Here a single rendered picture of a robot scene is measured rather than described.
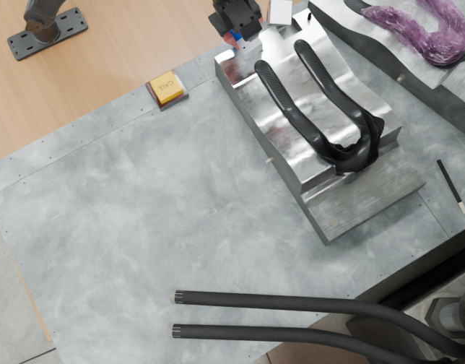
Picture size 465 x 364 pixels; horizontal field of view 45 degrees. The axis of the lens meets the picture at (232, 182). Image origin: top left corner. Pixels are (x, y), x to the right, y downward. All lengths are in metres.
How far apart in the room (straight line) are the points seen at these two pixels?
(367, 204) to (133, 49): 0.69
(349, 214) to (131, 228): 0.49
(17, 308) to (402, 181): 1.46
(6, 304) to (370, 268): 1.39
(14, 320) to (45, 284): 0.88
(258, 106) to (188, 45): 0.28
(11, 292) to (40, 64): 0.99
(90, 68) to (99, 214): 0.38
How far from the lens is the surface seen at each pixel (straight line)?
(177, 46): 1.47
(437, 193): 1.39
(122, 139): 1.37
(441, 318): 1.30
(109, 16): 1.54
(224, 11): 1.18
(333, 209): 1.25
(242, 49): 1.29
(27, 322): 2.19
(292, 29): 1.41
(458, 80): 1.38
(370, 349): 1.19
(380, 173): 1.30
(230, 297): 1.20
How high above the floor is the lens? 2.06
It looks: 74 degrees down
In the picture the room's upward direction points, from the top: 1 degrees counter-clockwise
